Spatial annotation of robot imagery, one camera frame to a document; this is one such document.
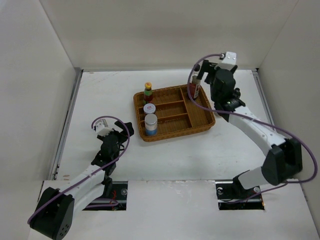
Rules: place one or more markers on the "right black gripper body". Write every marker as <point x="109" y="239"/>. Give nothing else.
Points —
<point x="214" y="96"/>

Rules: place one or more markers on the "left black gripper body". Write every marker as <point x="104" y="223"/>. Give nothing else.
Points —
<point x="121" y="138"/>

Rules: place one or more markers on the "silver cap blue-label jar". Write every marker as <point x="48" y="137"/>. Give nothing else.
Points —
<point x="151" y="124"/>

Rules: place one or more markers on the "tall dark sauce bottle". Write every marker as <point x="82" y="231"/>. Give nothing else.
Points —
<point x="195" y="82"/>

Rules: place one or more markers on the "white lid red jar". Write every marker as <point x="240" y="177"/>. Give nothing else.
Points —
<point x="149" y="108"/>

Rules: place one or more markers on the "green red chili sauce bottle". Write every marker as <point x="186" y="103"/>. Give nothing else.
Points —
<point x="148" y="93"/>

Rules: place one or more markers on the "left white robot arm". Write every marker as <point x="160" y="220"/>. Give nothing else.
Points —
<point x="56" y="207"/>

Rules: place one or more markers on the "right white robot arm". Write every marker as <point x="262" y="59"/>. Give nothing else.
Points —
<point x="283" y="156"/>

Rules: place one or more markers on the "brown wicker divided tray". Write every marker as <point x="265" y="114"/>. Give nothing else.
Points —
<point x="177" y="115"/>

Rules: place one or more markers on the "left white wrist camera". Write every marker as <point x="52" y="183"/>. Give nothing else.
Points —
<point x="101" y="127"/>

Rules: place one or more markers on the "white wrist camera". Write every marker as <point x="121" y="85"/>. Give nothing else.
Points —
<point x="101" y="127"/>
<point x="228" y="60"/>

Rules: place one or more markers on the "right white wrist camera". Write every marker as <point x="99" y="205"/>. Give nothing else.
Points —
<point x="228" y="60"/>

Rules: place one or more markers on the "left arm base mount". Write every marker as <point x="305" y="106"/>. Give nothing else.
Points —
<point x="114" y="197"/>

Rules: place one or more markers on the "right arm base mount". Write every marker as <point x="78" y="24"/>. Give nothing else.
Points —
<point x="231" y="196"/>

